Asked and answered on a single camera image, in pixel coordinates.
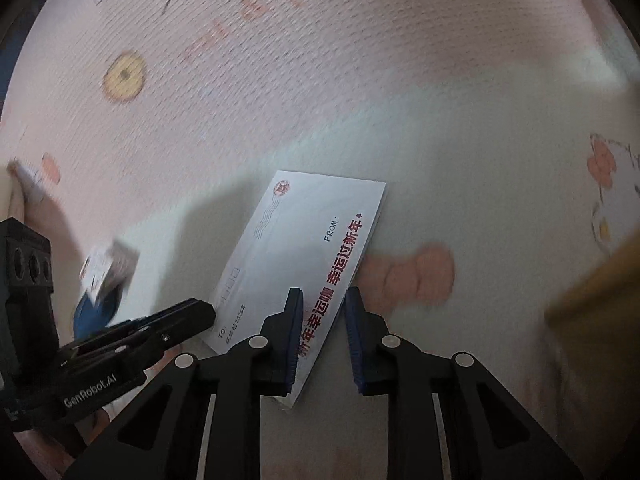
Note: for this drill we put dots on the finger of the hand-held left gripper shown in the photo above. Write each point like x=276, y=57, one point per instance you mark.
x=180, y=317

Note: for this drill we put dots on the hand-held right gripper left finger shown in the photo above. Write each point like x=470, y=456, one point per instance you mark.
x=295, y=340

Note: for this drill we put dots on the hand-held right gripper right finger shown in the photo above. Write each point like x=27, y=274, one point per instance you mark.
x=354, y=340

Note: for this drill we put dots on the large white floral box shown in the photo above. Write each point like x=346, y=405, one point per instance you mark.
x=102, y=267

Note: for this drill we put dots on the white envelope with red print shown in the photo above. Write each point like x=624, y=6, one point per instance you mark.
x=300, y=240

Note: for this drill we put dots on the brown cardboard box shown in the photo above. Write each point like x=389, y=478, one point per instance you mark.
x=600, y=295

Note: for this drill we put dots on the small white item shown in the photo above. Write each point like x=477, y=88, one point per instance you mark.
x=27, y=180

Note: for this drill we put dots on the pink printed blanket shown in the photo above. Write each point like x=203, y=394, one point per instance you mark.
x=300, y=85

